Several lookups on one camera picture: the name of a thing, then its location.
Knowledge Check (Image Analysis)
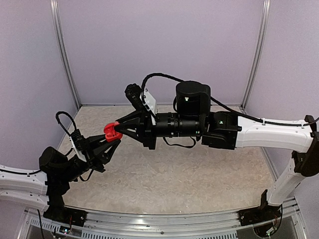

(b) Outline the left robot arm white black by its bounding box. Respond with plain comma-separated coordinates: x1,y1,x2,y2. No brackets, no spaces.
0,122,122,226

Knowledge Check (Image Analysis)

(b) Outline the aluminium front rail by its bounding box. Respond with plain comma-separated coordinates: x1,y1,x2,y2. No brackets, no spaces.
17,209,258,239

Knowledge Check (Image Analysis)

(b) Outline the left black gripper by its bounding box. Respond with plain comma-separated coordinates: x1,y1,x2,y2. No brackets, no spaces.
61,131,120,182

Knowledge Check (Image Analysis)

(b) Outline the red round charging case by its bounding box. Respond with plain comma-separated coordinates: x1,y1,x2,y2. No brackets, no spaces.
103,121,123,142

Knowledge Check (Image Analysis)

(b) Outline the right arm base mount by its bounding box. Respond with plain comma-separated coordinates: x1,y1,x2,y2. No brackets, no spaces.
238,190,283,239

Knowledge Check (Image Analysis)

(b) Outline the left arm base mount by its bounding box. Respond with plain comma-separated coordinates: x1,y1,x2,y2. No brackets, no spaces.
43,195,87,227

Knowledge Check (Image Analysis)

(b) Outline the right aluminium corner post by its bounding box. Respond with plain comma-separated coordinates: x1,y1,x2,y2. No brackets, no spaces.
241,0,271,111

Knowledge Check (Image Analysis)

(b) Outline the aluminium corner post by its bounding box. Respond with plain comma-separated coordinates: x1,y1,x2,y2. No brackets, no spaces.
241,0,271,111
50,0,82,110

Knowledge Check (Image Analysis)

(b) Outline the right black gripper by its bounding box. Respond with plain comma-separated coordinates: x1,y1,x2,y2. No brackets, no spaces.
113,109,202,150

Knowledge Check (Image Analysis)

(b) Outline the left aluminium corner post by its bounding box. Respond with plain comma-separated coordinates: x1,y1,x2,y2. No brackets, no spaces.
50,0,82,110

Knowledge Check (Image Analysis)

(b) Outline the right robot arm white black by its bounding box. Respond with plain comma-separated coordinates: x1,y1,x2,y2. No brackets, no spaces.
115,74,319,221

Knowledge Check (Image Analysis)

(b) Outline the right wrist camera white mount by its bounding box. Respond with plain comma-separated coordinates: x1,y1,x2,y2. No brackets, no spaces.
125,83,157,119

